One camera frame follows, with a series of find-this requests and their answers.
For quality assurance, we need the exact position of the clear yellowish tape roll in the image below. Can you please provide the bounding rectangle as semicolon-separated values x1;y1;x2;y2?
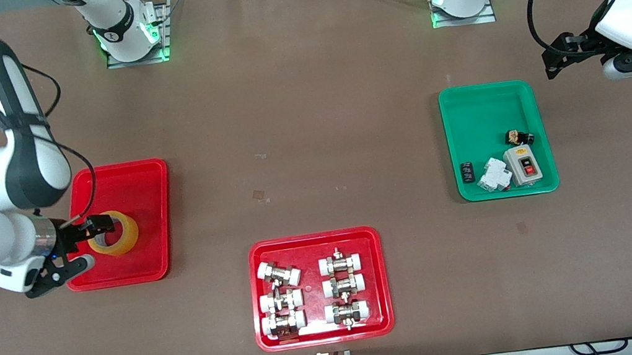
84;206;143;260

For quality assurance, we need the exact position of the red plastic tray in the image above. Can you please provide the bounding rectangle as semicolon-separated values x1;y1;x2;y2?
242;223;398;355
50;156;184;295

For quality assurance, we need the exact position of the green plastic tray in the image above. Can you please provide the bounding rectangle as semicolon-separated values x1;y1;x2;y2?
436;73;561;207

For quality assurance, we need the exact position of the white circuit breaker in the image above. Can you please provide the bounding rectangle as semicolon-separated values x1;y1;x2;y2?
473;155;516;196

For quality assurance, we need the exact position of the white-capped metal pipe fitting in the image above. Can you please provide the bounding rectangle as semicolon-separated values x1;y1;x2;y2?
317;245;366;278
321;271;367;299
260;309;309;340
323;296;373;333
255;256;304;292
258;286;305;315

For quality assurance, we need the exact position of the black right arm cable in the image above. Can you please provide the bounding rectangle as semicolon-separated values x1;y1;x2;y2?
20;53;104;231

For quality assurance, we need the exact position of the small black pushbutton switch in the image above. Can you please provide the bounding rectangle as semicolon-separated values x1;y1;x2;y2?
503;127;537;149

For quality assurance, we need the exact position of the grey on-off switch box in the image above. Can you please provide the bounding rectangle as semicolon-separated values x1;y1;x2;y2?
501;142;545;190

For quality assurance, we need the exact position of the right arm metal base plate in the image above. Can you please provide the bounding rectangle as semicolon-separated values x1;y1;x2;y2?
98;0;174;70

